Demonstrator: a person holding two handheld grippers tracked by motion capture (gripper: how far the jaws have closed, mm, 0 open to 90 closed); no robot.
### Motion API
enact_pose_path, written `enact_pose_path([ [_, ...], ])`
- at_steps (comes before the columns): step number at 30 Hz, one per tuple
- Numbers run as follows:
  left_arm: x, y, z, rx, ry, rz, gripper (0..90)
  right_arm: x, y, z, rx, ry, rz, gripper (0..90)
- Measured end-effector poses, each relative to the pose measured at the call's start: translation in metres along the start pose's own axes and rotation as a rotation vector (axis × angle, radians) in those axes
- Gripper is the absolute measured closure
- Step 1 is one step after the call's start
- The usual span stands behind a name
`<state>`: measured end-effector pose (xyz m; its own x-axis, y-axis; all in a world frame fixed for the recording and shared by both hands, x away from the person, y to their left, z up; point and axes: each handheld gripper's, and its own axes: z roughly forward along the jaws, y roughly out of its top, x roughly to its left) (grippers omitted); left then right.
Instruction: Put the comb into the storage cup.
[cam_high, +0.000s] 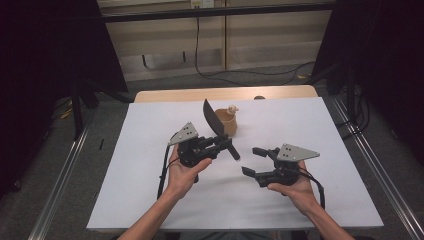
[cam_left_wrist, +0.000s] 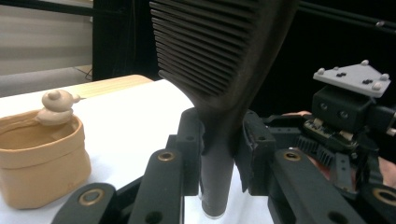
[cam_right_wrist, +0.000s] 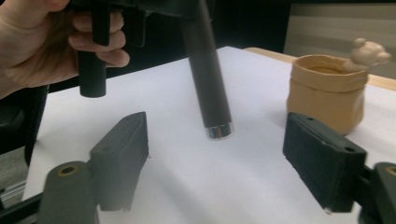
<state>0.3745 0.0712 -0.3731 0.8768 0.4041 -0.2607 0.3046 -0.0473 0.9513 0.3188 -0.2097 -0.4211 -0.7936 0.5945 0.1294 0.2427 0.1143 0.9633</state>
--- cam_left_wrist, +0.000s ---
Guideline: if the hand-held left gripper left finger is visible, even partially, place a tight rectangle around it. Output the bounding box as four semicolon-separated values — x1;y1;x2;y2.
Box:
128;106;205;224

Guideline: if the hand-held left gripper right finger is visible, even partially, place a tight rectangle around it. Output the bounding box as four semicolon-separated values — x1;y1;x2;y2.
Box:
233;109;369;224

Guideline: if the black spatula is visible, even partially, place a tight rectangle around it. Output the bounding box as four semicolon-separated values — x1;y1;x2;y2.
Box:
148;0;301;219

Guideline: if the tan cup with duck figure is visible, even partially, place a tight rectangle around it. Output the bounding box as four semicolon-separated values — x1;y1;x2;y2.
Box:
0;89;92;210

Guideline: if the white table board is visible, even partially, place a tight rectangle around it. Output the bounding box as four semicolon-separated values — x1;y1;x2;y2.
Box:
0;78;276;224

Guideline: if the black metal pole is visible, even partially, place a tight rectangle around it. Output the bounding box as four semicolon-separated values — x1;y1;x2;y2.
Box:
298;0;396;35

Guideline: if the black horizontal bar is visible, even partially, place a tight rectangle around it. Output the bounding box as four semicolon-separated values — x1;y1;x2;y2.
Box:
0;0;94;18

